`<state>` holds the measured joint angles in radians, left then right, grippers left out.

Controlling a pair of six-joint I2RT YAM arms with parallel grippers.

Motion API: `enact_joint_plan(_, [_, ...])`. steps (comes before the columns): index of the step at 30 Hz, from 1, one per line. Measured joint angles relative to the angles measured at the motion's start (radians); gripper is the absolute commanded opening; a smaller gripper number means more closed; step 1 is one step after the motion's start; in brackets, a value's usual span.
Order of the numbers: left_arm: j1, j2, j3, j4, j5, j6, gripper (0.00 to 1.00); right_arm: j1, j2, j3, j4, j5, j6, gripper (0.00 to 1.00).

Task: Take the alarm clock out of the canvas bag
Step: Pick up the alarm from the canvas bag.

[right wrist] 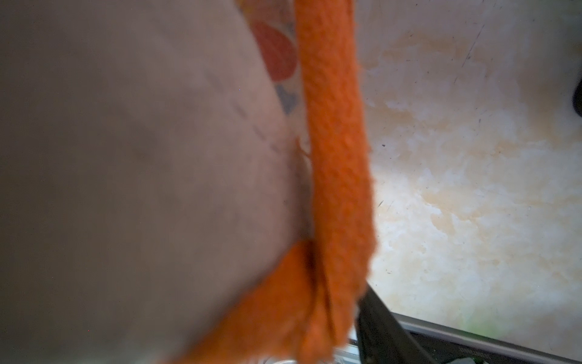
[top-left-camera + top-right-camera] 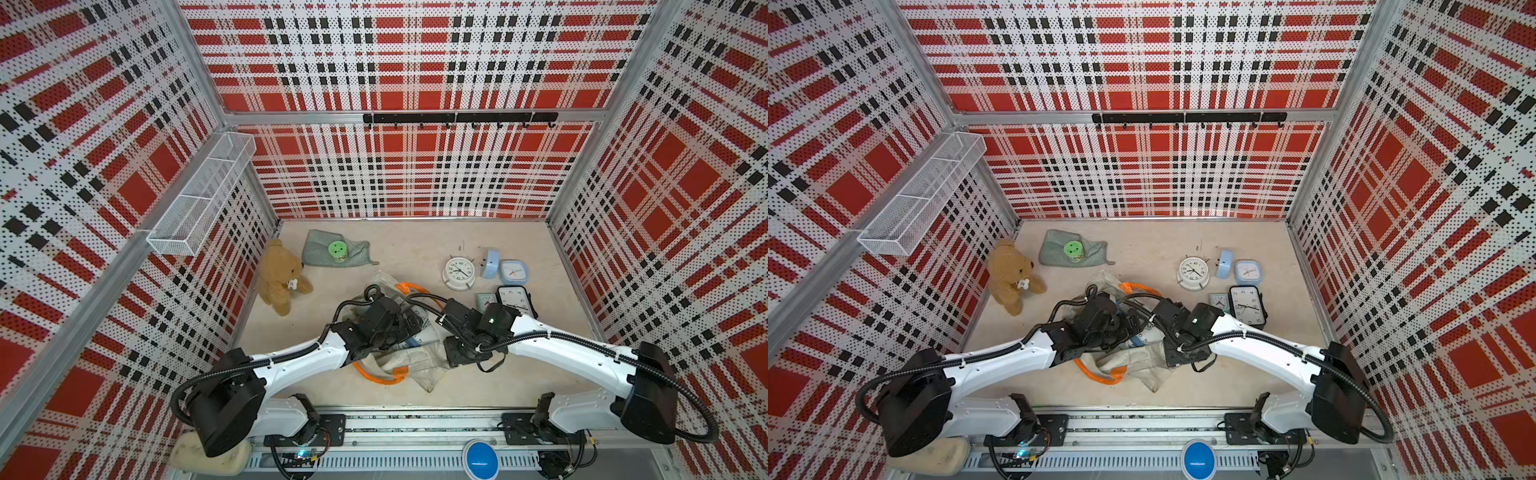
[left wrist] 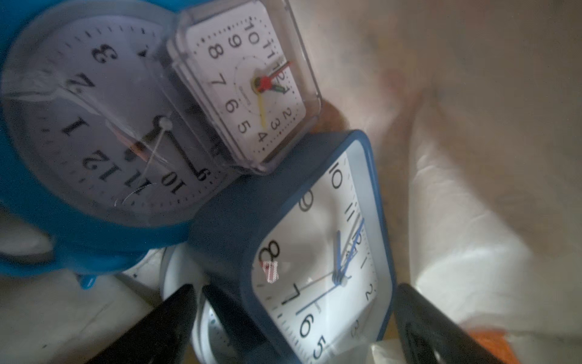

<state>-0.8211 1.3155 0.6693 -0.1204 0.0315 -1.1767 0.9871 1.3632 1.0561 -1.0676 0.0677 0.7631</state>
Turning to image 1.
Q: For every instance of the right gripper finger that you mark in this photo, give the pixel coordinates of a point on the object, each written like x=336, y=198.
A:
x=381, y=338

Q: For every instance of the cream canvas tote bag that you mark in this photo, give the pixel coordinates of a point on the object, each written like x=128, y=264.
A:
x=155, y=204

